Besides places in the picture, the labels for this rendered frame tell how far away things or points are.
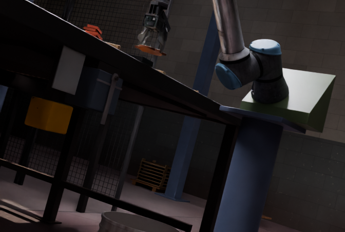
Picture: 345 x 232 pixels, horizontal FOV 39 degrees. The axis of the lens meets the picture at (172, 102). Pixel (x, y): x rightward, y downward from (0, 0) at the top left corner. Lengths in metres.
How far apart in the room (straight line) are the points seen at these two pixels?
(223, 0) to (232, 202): 0.77
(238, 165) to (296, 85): 0.42
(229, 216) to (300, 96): 0.55
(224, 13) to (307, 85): 0.52
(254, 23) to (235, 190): 5.81
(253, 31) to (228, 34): 5.79
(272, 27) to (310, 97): 5.51
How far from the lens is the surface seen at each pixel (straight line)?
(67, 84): 1.40
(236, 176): 1.94
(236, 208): 1.93
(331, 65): 6.97
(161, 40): 2.11
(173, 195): 6.27
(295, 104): 1.94
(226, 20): 1.76
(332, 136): 6.75
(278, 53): 1.90
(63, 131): 1.38
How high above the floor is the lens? 0.67
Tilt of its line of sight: 5 degrees up
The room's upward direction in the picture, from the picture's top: 15 degrees clockwise
